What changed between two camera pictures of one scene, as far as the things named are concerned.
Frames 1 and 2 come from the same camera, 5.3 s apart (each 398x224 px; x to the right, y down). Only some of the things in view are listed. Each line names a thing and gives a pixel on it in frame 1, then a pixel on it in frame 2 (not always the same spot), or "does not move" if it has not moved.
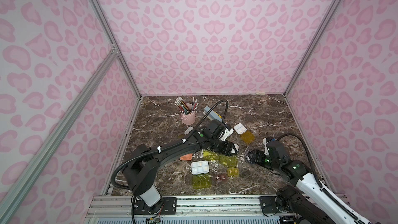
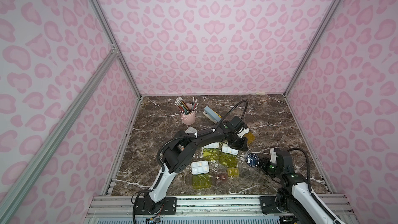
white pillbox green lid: (189, 129) does not move
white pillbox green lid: (227, 161) does not move
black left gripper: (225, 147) -> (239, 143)
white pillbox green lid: (210, 155) does not move
